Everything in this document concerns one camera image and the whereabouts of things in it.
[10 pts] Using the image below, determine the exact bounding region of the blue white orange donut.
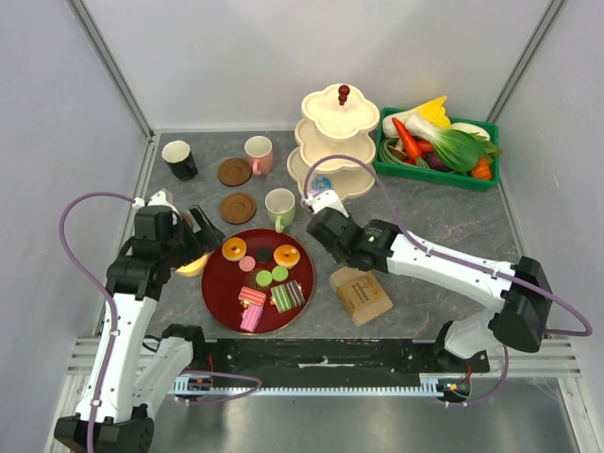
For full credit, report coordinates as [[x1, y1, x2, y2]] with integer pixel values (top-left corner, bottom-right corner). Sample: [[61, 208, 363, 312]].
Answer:
[[310, 176, 332, 193]]

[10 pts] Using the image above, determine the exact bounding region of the orange glazed donut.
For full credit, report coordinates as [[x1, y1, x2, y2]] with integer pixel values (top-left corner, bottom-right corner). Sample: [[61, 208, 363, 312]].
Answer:
[[273, 244, 301, 269], [221, 237, 247, 261]]

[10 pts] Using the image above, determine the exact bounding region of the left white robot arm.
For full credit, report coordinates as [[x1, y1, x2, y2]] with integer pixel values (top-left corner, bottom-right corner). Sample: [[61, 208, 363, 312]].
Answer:
[[54, 190, 225, 452]]

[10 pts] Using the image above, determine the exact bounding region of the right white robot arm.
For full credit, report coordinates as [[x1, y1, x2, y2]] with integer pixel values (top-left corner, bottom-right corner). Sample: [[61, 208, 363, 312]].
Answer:
[[307, 208, 551, 372]]

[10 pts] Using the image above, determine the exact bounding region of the brown wooden coaster near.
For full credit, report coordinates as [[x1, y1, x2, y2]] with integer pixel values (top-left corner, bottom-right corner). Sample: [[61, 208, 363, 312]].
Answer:
[[220, 193, 257, 225]]

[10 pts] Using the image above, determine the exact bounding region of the brown wooden coaster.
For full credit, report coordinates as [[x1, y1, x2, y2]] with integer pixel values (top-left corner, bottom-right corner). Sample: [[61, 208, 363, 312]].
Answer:
[[220, 193, 257, 225], [217, 158, 252, 187]]

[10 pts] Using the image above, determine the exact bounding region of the pink sandwich cookie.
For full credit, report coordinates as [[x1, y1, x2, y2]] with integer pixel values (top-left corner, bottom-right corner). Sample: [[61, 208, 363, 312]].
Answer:
[[239, 256, 256, 273]]

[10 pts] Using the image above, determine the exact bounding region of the dark red round tray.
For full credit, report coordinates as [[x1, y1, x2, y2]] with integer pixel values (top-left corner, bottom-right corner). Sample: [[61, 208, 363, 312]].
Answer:
[[201, 228, 314, 334]]

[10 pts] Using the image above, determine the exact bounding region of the brown wooden coaster far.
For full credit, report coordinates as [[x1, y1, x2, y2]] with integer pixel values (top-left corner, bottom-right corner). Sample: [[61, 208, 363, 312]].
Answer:
[[217, 158, 252, 187]]

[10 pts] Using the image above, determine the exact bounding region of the black sandwich cookie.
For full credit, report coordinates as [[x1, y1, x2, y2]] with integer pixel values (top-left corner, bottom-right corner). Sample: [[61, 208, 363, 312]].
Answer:
[[255, 247, 273, 263]]

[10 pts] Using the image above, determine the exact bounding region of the black mug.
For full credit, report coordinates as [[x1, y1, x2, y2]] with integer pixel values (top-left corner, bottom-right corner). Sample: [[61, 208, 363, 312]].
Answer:
[[161, 141, 198, 181]]

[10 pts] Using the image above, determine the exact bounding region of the wooden block with label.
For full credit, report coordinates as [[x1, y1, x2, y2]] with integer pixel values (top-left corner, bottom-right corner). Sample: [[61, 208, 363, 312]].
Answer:
[[328, 267, 394, 327]]

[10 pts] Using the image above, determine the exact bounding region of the light green mug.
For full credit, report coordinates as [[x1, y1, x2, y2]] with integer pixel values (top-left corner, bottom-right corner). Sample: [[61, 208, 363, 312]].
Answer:
[[264, 188, 295, 233]]

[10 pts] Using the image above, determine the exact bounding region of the green sandwich cookie left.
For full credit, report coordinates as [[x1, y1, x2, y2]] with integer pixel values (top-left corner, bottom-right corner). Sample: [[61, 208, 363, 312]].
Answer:
[[255, 270, 273, 287]]

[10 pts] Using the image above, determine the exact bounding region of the green sandwich cookie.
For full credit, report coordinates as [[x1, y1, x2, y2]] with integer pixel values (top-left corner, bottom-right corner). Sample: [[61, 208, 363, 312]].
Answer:
[[255, 270, 273, 287], [271, 265, 289, 282]]

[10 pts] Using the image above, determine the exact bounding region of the red layered cake slice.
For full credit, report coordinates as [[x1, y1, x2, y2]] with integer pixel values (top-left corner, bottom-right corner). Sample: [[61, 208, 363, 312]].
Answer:
[[238, 286, 267, 307]]

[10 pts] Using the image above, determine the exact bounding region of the green sandwich cookie right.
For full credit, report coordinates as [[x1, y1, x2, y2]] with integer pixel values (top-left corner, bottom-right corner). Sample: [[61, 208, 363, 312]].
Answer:
[[271, 265, 289, 282]]

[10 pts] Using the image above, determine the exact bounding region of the brown layered cake slice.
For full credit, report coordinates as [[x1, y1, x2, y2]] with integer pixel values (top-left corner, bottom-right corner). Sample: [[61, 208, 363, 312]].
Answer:
[[285, 280, 306, 308]]

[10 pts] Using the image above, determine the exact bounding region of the green layered cake slice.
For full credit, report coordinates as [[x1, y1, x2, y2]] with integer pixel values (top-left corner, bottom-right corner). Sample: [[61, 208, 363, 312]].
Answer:
[[271, 284, 293, 313]]

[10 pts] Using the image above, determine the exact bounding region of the pink layered cake slice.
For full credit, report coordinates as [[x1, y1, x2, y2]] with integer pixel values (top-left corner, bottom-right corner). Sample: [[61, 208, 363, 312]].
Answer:
[[240, 304, 263, 332]]

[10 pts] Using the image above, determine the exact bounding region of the pink mug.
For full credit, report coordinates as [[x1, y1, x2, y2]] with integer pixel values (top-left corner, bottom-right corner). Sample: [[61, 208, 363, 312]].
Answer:
[[244, 136, 274, 176]]

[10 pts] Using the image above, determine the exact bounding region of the cream three-tier dessert stand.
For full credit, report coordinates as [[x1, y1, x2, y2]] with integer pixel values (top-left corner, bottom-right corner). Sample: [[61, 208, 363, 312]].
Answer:
[[287, 83, 380, 200]]

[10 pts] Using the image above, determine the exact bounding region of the toy purple eggplant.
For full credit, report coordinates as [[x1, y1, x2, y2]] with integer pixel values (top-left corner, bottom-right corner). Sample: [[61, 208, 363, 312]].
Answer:
[[427, 153, 452, 173]]

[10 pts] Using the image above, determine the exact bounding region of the green plastic vegetable crate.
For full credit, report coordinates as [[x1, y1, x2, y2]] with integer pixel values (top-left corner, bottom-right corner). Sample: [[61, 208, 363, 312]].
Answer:
[[373, 107, 500, 193]]

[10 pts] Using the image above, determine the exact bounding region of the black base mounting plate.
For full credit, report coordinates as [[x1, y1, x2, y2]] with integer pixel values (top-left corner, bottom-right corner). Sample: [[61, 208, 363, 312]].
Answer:
[[205, 337, 490, 390]]

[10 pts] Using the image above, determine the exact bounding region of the toy bok choy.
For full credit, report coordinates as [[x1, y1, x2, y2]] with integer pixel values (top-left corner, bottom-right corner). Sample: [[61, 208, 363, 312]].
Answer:
[[405, 114, 503, 173]]

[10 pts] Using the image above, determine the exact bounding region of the toy yellow corn cabbage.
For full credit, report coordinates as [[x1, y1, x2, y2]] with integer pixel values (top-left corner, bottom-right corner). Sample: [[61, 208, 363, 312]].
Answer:
[[419, 95, 451, 128]]

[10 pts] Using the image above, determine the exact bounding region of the small orange toy carrot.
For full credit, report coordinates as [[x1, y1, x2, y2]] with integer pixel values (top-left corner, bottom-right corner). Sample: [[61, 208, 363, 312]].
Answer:
[[471, 158, 492, 180]]

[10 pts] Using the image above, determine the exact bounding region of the toy white radish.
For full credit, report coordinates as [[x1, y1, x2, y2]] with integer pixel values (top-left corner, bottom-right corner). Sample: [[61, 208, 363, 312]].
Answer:
[[451, 122, 491, 142]]

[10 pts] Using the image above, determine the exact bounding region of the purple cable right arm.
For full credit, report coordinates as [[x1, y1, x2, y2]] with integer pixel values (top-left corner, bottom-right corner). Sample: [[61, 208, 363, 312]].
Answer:
[[302, 154, 594, 410]]

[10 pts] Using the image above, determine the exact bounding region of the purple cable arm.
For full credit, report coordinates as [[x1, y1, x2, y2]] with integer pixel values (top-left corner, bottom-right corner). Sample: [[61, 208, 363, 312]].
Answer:
[[302, 154, 594, 410], [59, 191, 263, 453]]

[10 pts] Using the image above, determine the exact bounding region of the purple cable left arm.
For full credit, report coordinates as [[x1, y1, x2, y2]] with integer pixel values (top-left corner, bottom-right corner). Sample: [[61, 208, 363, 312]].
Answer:
[[59, 191, 263, 453]]

